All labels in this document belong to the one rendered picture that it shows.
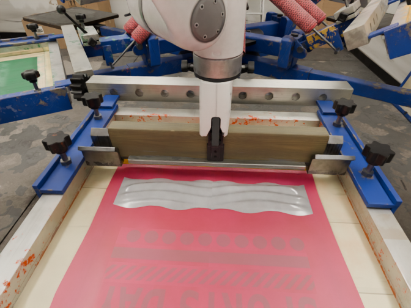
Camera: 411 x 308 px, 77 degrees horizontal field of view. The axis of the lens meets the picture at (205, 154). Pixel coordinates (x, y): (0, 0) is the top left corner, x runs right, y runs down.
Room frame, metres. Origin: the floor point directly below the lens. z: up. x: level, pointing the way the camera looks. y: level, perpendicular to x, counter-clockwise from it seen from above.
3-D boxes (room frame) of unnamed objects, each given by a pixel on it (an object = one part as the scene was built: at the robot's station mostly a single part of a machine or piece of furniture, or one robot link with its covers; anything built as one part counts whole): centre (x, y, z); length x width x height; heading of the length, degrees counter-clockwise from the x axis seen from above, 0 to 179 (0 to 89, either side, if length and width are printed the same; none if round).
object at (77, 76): (0.66, 0.32, 1.02); 0.07 x 0.06 x 0.07; 177
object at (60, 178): (0.45, 0.26, 0.97); 0.30 x 0.05 x 0.07; 177
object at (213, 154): (0.37, -0.02, 1.03); 0.03 x 0.03 x 0.07; 87
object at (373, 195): (0.42, -0.30, 0.98); 0.30 x 0.05 x 0.07; 177
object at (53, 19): (1.61, 0.50, 0.91); 1.34 x 0.40 x 0.08; 57
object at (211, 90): (0.40, -0.02, 1.12); 0.10 x 0.07 x 0.11; 177
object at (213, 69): (0.41, -0.02, 1.18); 0.09 x 0.07 x 0.03; 177
